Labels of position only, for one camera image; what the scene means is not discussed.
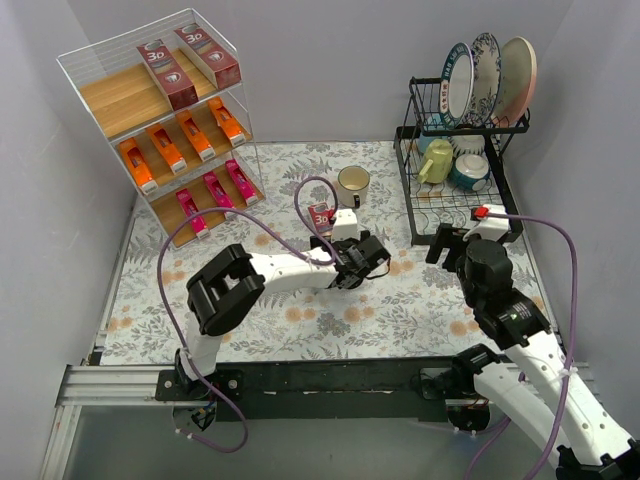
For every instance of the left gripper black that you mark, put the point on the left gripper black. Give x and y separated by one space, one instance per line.
358 255

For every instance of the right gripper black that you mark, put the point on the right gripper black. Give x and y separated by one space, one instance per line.
445 243

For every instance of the red 3D toothpaste box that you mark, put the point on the red 3D toothpaste box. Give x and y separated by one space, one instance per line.
213 60
168 75
321 216

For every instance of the pink toothpaste box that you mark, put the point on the pink toothpaste box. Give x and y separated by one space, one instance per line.
188 205
217 191
242 182

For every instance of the orange toothpaste box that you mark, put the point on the orange toothpaste box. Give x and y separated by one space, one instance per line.
137 166
226 121
195 136
166 147

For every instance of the orange toothpaste box top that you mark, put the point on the orange toothpaste box top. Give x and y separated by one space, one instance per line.
195 136

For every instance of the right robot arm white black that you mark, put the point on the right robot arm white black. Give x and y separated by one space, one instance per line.
532 379

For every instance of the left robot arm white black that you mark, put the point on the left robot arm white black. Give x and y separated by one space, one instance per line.
224 291

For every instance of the teal white bowl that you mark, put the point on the teal white bowl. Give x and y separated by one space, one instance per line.
470 172

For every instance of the yellow green mug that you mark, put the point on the yellow green mug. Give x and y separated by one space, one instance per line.
438 160

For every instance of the floral table mat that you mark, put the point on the floral table mat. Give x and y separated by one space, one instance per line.
412 308

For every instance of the white blue patterned bowl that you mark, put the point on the white blue patterned bowl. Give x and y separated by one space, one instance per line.
467 144

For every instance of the light blue cup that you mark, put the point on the light blue cup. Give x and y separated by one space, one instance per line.
432 124

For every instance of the white plate blue rim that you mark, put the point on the white plate blue rim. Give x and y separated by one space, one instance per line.
456 85

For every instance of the blue floral plate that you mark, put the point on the blue floral plate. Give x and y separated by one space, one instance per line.
487 77

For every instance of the cream pink plate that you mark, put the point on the cream pink plate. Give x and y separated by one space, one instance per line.
518 81

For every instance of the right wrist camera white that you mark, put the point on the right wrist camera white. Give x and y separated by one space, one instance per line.
491 223

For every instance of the black wire dish rack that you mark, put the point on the black wire dish rack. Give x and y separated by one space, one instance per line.
429 205

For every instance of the cream mug black handle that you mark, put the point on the cream mug black handle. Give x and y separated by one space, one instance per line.
352 186

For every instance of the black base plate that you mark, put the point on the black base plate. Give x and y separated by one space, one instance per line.
418 388

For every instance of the white wire wooden shelf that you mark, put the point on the white wire wooden shelf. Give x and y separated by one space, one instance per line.
120 96

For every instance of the aluminium frame rail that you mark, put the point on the aluminium frame rail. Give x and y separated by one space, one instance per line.
145 385

